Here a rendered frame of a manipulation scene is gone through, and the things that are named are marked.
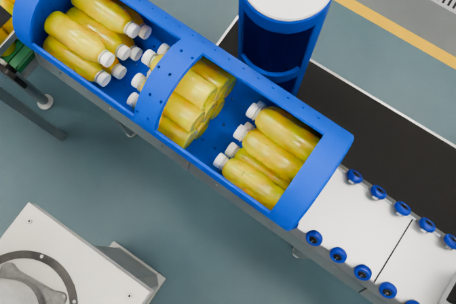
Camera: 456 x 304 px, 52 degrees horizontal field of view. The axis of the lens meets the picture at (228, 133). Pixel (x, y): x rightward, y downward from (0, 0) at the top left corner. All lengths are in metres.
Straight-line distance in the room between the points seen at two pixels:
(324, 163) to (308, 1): 0.55
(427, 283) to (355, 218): 0.25
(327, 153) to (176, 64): 0.40
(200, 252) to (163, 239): 0.18
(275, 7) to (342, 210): 0.60
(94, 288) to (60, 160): 1.29
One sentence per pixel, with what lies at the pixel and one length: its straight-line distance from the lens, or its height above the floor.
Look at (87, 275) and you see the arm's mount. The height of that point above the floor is 1.05.
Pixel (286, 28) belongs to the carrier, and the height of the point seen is 0.99.
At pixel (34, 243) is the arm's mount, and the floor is 1.05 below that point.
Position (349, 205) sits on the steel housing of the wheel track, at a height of 0.93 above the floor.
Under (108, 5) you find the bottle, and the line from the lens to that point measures 1.32.
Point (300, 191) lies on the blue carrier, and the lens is 1.05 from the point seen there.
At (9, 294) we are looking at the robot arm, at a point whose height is 1.23.
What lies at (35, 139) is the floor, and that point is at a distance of 2.52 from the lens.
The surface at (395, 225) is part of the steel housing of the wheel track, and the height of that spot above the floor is 0.93.
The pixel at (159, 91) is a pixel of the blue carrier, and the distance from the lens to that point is 1.11.
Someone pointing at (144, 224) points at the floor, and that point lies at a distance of 2.29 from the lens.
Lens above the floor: 2.25
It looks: 75 degrees down
